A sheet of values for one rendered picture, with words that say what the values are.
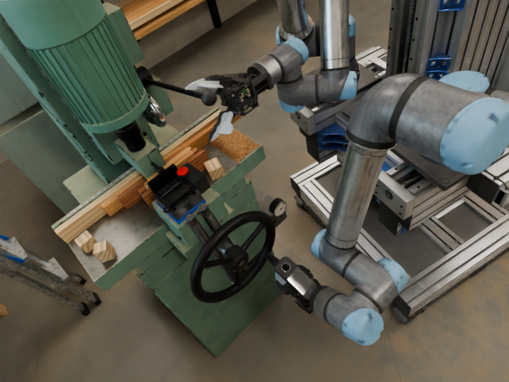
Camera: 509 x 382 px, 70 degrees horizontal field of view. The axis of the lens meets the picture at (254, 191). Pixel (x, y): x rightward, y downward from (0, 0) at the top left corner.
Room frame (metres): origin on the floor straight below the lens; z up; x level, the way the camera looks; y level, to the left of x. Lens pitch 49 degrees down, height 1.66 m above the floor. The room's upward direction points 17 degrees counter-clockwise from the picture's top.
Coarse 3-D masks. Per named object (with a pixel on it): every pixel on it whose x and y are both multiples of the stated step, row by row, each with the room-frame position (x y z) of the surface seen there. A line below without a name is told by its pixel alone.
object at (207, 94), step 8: (136, 72) 1.01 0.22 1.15; (144, 72) 1.00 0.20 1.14; (144, 80) 0.98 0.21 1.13; (152, 80) 0.94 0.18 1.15; (168, 88) 0.85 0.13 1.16; (176, 88) 0.81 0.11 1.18; (184, 88) 0.79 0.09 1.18; (192, 96) 0.75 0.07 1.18; (200, 96) 0.71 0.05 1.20; (208, 96) 0.68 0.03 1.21; (216, 96) 0.69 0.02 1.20; (208, 104) 0.68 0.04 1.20
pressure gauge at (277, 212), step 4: (276, 200) 0.77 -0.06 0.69; (280, 200) 0.77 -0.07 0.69; (272, 204) 0.77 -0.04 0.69; (276, 204) 0.76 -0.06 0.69; (280, 204) 0.76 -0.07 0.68; (284, 204) 0.77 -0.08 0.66; (272, 208) 0.76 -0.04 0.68; (276, 208) 0.75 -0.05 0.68; (284, 208) 0.77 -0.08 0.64; (272, 212) 0.75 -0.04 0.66; (276, 212) 0.75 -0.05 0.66; (280, 212) 0.76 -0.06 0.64; (276, 216) 0.74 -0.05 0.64
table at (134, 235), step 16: (208, 144) 0.91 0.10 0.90; (224, 160) 0.81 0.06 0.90; (256, 160) 0.81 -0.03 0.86; (208, 176) 0.77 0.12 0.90; (224, 176) 0.75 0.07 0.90; (240, 176) 0.78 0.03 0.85; (224, 192) 0.74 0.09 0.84; (144, 208) 0.72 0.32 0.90; (96, 224) 0.72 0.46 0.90; (112, 224) 0.70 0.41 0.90; (128, 224) 0.68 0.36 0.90; (144, 224) 0.66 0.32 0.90; (160, 224) 0.65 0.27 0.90; (112, 240) 0.64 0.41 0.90; (128, 240) 0.62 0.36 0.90; (144, 240) 0.61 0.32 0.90; (160, 240) 0.62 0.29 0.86; (176, 240) 0.60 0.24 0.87; (80, 256) 0.62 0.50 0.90; (128, 256) 0.58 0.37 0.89; (144, 256) 0.59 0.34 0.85; (96, 272) 0.56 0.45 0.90; (112, 272) 0.55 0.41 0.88; (128, 272) 0.57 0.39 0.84
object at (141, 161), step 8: (120, 144) 0.86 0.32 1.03; (152, 144) 0.82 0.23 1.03; (120, 152) 0.88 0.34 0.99; (128, 152) 0.81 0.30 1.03; (136, 152) 0.80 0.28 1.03; (144, 152) 0.79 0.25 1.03; (152, 152) 0.79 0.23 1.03; (128, 160) 0.84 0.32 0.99; (136, 160) 0.77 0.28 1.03; (144, 160) 0.77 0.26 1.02; (152, 160) 0.78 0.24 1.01; (160, 160) 0.79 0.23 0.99; (136, 168) 0.81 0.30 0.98; (144, 168) 0.77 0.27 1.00; (152, 168) 0.78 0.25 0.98; (144, 176) 0.77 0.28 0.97
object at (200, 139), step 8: (216, 120) 0.96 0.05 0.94; (232, 120) 0.97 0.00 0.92; (208, 128) 0.93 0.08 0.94; (200, 136) 0.91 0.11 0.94; (208, 136) 0.92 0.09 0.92; (184, 144) 0.89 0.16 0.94; (192, 144) 0.89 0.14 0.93; (200, 144) 0.90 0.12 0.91; (120, 192) 0.77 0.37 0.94; (112, 200) 0.75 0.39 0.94; (104, 208) 0.73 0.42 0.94; (112, 208) 0.74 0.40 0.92; (120, 208) 0.75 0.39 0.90
